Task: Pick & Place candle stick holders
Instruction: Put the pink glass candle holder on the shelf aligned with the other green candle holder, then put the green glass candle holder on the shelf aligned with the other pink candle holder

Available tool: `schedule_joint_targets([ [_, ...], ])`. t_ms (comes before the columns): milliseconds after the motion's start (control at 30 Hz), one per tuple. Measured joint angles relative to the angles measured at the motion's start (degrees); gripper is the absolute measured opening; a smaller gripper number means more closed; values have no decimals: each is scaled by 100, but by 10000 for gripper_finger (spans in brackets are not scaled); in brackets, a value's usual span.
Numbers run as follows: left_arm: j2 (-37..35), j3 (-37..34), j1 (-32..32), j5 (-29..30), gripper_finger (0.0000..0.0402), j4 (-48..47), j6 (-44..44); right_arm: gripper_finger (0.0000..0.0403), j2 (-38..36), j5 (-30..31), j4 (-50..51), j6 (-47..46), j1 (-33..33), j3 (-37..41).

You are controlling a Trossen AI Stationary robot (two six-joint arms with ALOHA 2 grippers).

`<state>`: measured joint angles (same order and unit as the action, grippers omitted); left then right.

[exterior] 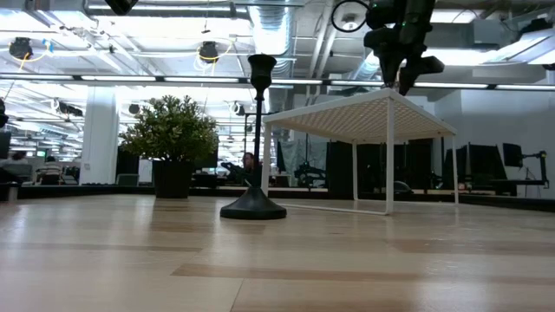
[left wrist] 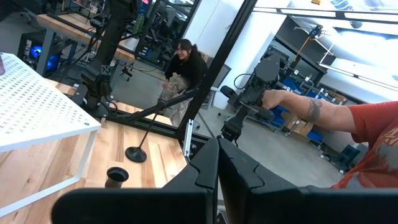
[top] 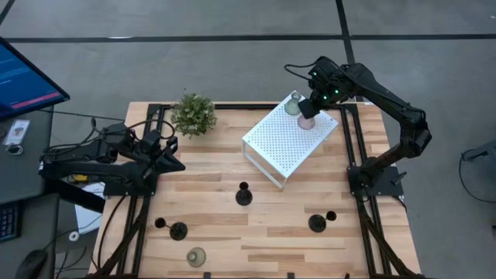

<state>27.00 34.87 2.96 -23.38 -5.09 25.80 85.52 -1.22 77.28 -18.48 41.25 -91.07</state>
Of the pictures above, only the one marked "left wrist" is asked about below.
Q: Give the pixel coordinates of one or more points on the person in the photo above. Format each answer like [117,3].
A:
[186,71]
[376,140]

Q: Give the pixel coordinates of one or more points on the wooden workbench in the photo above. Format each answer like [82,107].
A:
[71,29]

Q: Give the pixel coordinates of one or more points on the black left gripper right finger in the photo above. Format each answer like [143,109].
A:
[280,207]

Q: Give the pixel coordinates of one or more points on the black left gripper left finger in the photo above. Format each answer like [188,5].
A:
[140,207]

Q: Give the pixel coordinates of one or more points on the person's forearm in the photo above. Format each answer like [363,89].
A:
[317,112]

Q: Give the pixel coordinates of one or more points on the black metal candlestick holder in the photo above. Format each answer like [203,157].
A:
[136,154]
[116,182]

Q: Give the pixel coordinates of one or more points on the white perforated metal shelf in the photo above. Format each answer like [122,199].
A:
[37,109]

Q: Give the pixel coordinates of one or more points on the brown cardboard box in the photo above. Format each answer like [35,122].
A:
[300,126]

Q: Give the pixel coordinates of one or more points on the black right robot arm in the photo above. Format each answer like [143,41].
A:
[105,40]

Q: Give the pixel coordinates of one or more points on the computer tower with blue light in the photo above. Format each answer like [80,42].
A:
[51,62]

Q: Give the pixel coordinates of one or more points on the silver metal bracket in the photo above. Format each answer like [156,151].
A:
[187,138]

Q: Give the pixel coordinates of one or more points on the pink glass candle holder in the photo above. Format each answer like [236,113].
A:
[1,65]

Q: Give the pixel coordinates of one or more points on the black aluminium table frame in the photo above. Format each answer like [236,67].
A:
[217,62]

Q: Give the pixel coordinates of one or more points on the person's hand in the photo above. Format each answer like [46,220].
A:
[272,98]

